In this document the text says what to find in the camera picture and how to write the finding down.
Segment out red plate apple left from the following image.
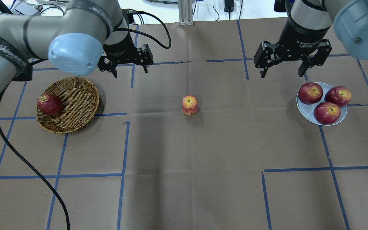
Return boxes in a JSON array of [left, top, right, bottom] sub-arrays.
[[313, 102, 341, 125]]

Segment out red plate apple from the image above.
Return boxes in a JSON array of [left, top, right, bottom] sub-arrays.
[[324, 86, 352, 107], [297, 82, 323, 105], [313, 102, 341, 125]]

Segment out dark red basket apple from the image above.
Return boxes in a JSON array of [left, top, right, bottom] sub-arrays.
[[37, 94, 63, 115]]

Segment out red plate apple back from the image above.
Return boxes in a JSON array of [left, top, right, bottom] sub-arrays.
[[324, 86, 352, 107]]

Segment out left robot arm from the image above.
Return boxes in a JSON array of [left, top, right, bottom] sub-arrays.
[[0, 0, 154, 93]]

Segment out black power adapter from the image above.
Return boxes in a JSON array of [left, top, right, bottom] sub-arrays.
[[224, 0, 235, 13]]

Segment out red plate apple front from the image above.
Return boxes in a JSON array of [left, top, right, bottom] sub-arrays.
[[297, 82, 323, 105]]

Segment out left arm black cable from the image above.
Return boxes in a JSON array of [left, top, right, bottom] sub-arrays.
[[0, 10, 172, 230]]

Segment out red yellow apple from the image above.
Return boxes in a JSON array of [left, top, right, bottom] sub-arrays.
[[182, 95, 198, 115]]

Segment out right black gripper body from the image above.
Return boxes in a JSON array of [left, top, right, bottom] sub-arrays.
[[271, 19, 331, 64]]

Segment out woven wicker basket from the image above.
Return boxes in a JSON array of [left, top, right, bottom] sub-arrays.
[[35, 77, 100, 134]]

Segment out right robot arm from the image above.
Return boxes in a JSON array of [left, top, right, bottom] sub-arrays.
[[254, 0, 368, 78]]

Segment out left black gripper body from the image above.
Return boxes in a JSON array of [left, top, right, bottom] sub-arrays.
[[103, 31, 147, 65]]

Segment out aluminium frame post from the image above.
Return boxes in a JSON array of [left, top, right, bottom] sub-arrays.
[[178, 0, 194, 26]]

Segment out light blue plate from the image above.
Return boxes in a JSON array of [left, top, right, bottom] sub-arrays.
[[296, 82, 348, 126]]

